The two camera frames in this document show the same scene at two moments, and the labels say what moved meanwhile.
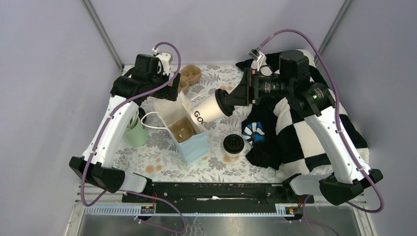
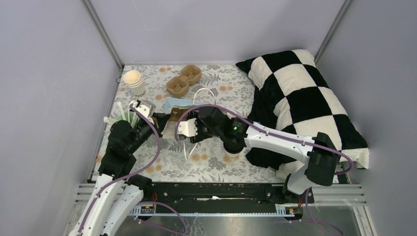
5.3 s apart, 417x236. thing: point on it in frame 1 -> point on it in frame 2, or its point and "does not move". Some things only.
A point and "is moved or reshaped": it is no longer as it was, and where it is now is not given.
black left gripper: x=169 y=92 -> x=160 y=120
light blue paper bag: x=189 y=135 is moved or reshaped
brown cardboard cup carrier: x=190 y=74 does not move
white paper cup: x=233 y=155 does not move
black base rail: x=218 y=197 does not move
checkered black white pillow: x=276 y=133 does not move
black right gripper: x=245 y=93 -> x=200 y=136
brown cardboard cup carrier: x=183 y=129 -> x=176 y=113
